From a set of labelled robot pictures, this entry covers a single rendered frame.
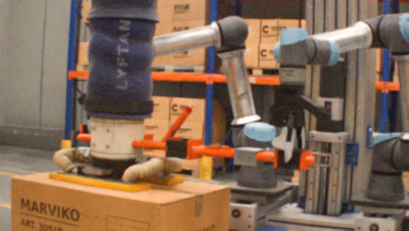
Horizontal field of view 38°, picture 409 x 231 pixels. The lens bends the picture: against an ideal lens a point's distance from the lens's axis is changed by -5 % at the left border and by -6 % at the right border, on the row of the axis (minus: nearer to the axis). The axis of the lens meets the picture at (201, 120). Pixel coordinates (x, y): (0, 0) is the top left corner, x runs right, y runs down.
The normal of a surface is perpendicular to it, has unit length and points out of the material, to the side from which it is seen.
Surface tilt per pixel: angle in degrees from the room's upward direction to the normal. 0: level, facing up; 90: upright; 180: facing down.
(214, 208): 90
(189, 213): 90
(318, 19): 90
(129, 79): 75
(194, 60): 92
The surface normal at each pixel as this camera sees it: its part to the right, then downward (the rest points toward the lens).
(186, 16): -0.40, 0.04
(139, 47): 0.61, -0.29
